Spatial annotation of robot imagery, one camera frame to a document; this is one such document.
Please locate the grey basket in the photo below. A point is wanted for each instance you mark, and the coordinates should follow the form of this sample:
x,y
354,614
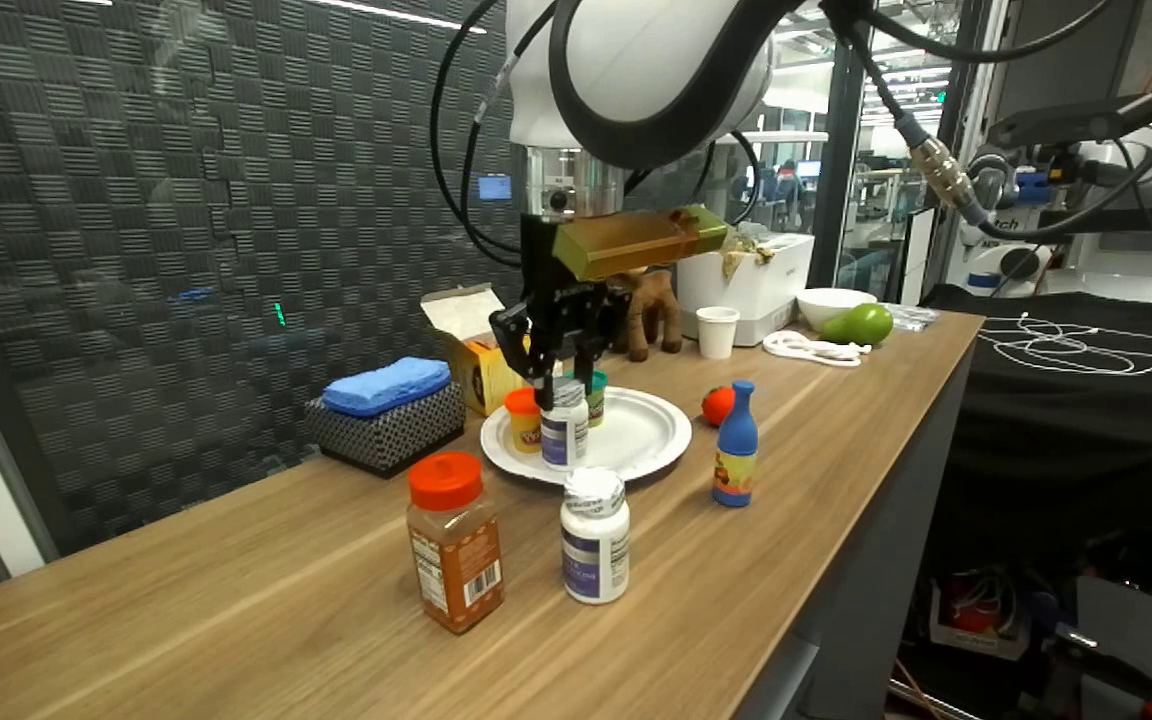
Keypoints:
x,y
391,442

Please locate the orange lid play-doh can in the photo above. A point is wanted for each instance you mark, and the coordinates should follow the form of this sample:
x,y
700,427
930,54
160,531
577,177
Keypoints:
x,y
523,417

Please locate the white bowl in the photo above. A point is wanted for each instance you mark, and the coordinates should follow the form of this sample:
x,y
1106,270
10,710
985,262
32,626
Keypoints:
x,y
818,305

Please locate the white pill bottle blue label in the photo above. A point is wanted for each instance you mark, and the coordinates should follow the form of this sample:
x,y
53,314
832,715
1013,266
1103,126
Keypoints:
x,y
595,538

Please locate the yellow open cardboard box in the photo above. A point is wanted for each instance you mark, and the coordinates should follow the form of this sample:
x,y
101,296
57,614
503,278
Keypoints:
x,y
470,340

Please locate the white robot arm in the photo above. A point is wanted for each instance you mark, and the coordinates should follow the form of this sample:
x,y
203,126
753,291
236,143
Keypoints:
x,y
605,89

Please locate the white round plate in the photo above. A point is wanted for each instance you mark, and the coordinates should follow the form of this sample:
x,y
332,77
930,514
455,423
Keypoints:
x,y
638,439

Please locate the orange lid spice jar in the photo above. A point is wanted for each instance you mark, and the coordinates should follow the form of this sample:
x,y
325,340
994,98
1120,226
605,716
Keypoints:
x,y
455,538

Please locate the brown moose plush toy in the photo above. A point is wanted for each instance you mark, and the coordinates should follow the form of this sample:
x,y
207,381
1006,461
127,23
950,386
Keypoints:
x,y
648,314

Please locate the blue folded cloth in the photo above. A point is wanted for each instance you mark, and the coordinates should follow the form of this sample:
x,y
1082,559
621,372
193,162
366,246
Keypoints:
x,y
381,390

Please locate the blue toy bottle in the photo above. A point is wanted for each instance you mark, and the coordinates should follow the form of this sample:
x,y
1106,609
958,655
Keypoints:
x,y
737,455

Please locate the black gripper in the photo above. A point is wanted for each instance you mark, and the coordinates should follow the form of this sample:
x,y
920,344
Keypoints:
x,y
558,318

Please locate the green apple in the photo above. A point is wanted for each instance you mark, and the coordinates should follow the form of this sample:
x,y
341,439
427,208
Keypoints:
x,y
859,327

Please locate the white paper cup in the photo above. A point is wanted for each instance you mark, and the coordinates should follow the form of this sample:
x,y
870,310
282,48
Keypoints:
x,y
716,334

